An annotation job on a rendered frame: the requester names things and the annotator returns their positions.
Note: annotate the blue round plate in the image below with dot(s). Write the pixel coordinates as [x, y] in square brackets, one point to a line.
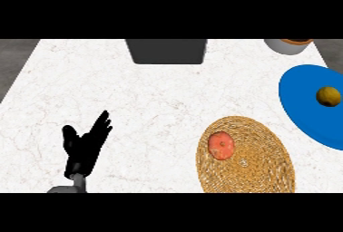
[313, 104]

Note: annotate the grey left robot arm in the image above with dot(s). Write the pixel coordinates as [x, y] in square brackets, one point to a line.
[75, 185]

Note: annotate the grey pot with brown rim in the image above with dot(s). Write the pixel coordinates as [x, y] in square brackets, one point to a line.
[289, 46]

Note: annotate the dark grey box appliance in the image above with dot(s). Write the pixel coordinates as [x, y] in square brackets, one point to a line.
[167, 50]

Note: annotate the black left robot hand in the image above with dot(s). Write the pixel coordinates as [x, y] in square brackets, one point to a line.
[85, 145]

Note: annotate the round woven wicker placemat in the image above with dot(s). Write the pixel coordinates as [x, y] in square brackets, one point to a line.
[251, 157]

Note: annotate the orange-red round fruit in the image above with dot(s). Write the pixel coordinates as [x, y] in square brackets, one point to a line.
[221, 145]

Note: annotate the yellow lemon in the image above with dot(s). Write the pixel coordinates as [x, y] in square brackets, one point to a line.
[329, 96]

